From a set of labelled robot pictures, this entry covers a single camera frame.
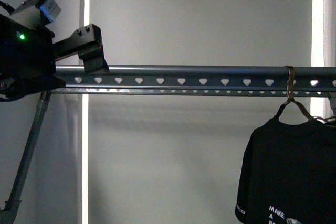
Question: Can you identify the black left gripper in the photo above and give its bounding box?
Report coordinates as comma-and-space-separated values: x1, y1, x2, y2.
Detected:
1, 15, 110, 101

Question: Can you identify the bronze metal clothes hanger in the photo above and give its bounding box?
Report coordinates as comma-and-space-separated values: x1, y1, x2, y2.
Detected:
275, 66, 335, 122

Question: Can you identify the black t-shirt with print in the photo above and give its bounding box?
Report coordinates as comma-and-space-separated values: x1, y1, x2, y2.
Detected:
235, 118, 335, 223

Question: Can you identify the grey right rack leg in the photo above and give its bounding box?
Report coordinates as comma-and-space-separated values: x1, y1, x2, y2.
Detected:
329, 92, 336, 116

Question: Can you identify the grey perforated front rail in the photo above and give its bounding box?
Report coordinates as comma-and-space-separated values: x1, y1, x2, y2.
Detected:
54, 65, 336, 90

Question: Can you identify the grey perforated rail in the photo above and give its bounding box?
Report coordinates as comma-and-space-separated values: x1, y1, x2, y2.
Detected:
54, 65, 336, 90
51, 88, 330, 97

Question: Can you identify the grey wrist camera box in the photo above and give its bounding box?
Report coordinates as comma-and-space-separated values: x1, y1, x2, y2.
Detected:
9, 0, 61, 28

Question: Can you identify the grey perforated rear rail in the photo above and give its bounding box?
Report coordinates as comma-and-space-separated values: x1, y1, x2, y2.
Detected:
51, 88, 330, 97

